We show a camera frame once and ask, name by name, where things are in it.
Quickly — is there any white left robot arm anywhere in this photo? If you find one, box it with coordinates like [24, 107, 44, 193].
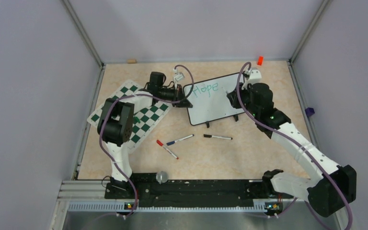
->
[97, 70, 192, 198]

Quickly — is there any green white chess mat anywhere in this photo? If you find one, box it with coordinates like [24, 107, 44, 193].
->
[87, 80, 172, 154]

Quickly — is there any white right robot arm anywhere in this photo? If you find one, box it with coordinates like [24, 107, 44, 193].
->
[226, 83, 357, 217]

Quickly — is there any purple toy block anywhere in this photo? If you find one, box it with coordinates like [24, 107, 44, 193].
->
[305, 107, 315, 117]

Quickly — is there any white whiteboard black frame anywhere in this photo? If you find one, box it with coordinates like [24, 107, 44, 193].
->
[183, 73, 244, 126]

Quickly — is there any orange toy block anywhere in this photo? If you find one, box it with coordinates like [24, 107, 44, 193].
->
[257, 56, 264, 66]

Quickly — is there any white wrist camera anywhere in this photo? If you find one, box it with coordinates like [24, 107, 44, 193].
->
[173, 72, 185, 82]
[244, 68, 262, 85]

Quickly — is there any black cap marker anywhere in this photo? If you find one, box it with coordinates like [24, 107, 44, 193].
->
[203, 134, 233, 140]

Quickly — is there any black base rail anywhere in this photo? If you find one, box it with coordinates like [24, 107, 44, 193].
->
[104, 173, 291, 208]

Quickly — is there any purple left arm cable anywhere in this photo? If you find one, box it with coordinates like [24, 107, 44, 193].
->
[99, 65, 195, 219]

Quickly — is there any blue cap marker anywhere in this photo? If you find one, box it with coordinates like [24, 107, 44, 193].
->
[166, 134, 194, 146]

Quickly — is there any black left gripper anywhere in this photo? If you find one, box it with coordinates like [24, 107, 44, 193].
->
[159, 84, 193, 108]

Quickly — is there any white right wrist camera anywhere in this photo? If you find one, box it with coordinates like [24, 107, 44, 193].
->
[244, 68, 262, 85]

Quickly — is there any grey round knob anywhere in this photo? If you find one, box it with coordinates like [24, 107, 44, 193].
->
[156, 171, 169, 184]

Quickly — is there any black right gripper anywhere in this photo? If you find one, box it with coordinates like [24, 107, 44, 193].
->
[228, 81, 260, 117]

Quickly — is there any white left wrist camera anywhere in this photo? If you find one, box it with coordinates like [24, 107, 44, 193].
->
[173, 72, 185, 82]

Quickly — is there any red cap marker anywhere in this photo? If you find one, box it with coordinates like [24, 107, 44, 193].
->
[156, 140, 179, 160]

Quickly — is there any wooden cork piece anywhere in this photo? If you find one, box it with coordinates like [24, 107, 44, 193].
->
[126, 59, 137, 64]

